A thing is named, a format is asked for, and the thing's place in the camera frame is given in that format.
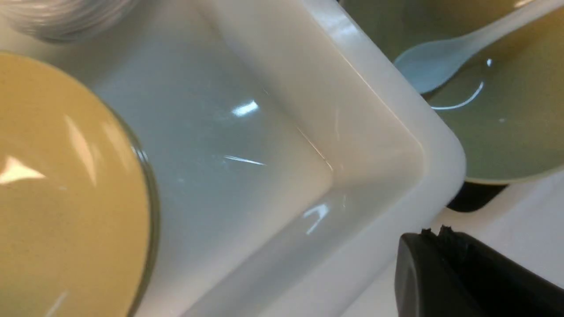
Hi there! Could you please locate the top stacked yellow bowl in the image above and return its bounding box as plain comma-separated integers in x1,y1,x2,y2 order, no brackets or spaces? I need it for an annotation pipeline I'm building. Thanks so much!
0,52,159,317

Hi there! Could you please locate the black serving tray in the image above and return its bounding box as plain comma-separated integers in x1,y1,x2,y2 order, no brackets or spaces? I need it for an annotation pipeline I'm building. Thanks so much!
447,182,508,213

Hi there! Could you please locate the white ceramic soup spoon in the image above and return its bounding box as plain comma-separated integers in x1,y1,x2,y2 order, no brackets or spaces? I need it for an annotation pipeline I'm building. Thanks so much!
393,0,564,94

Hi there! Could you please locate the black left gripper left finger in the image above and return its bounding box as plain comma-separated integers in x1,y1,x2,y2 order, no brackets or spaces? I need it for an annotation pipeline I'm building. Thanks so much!
394,233,486,317

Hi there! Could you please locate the large white plastic tub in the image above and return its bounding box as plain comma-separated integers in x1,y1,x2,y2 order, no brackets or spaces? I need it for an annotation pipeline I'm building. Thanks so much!
1,0,466,317

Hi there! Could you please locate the yellow noodle bowl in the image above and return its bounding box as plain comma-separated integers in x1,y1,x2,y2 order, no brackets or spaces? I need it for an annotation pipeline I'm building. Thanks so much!
341,0,564,184

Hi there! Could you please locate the stack of white sauce dishes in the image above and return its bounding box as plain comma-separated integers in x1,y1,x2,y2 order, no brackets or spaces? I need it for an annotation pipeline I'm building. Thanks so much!
0,0,139,44

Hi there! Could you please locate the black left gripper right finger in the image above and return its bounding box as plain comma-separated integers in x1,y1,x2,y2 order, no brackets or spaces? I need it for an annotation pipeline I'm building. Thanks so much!
422,225,564,317

